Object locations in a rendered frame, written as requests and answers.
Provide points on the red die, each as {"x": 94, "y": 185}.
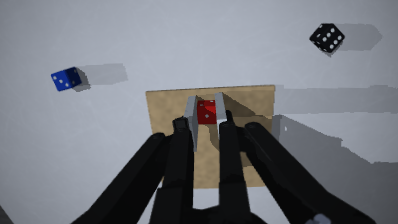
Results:
{"x": 206, "y": 112}

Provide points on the tan flat mat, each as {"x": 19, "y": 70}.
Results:
{"x": 247, "y": 104}

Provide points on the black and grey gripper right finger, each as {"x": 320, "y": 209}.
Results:
{"x": 302, "y": 199}

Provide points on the black die with white pips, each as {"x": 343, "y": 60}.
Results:
{"x": 327, "y": 37}

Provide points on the blue die with white pips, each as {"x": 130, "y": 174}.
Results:
{"x": 66, "y": 79}

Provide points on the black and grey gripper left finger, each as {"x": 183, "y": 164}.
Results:
{"x": 127, "y": 196}

